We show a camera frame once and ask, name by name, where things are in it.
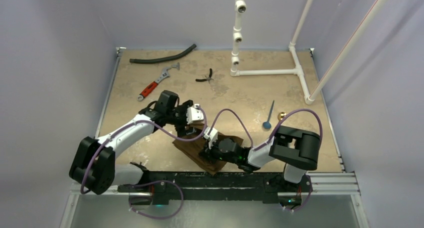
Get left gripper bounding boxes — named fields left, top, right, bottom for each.
left=165, top=101, right=196, bottom=137

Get brown cloth napkin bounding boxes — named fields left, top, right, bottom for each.
left=172, top=121, right=244, bottom=177

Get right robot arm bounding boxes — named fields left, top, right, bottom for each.
left=199, top=125, right=322, bottom=192

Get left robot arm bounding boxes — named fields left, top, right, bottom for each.
left=69, top=90, right=207, bottom=195

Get blue spoon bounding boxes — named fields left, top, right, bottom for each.
left=262, top=100, right=275, bottom=130

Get black pliers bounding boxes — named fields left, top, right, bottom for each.
left=195, top=68, right=214, bottom=83

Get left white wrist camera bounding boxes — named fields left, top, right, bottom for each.
left=186, top=103, right=205, bottom=125

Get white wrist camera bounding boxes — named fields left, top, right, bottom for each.
left=186, top=103, right=205, bottom=125
left=203, top=126, right=219, bottom=147

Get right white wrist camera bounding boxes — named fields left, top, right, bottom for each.
left=203, top=126, right=219, bottom=147

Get red handled adjustable wrench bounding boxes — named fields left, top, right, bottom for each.
left=137, top=62, right=180, bottom=102

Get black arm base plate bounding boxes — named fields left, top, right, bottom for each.
left=117, top=171, right=312, bottom=205

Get black rubber hose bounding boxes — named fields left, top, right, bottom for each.
left=129, top=43, right=198, bottom=65

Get aluminium frame rail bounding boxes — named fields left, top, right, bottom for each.
left=61, top=47, right=370, bottom=228

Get white PVC pipe frame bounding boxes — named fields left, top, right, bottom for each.
left=229, top=0, right=397, bottom=105

